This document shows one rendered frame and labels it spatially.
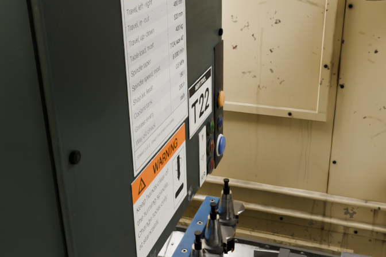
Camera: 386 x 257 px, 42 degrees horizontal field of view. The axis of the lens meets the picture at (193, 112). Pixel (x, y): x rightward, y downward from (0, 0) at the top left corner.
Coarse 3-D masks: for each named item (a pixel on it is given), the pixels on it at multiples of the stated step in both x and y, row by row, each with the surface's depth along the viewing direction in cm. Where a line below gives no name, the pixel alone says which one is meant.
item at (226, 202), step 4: (220, 196) 125; (224, 196) 123; (228, 196) 123; (220, 200) 124; (224, 200) 123; (228, 200) 123; (232, 200) 124; (220, 204) 124; (224, 204) 123; (228, 204) 123; (232, 204) 124; (220, 208) 124; (224, 208) 124; (228, 208) 124; (232, 208) 124; (220, 212) 125; (224, 212) 124; (228, 212) 124; (232, 212) 125; (220, 216) 125; (224, 216) 124; (228, 216) 124; (232, 216) 125
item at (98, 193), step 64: (0, 0) 33; (64, 0) 35; (192, 0) 61; (0, 64) 35; (64, 64) 36; (192, 64) 64; (0, 128) 37; (64, 128) 37; (128, 128) 48; (0, 192) 40; (64, 192) 38; (128, 192) 49; (192, 192) 70; (0, 256) 43; (64, 256) 41; (128, 256) 51
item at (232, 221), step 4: (236, 212) 127; (236, 216) 127; (220, 220) 124; (224, 220) 124; (228, 220) 124; (232, 220) 124; (236, 220) 125; (220, 224) 124; (224, 224) 124; (228, 224) 124; (232, 224) 124
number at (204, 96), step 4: (208, 84) 71; (204, 88) 69; (208, 88) 71; (200, 92) 68; (204, 92) 70; (208, 92) 71; (200, 96) 68; (204, 96) 70; (208, 96) 71; (200, 100) 68; (204, 100) 70; (208, 100) 72; (200, 104) 68; (204, 104) 70; (208, 104) 72; (200, 108) 69; (204, 108) 70; (208, 108) 72; (200, 112) 69; (204, 112) 71; (200, 116) 69
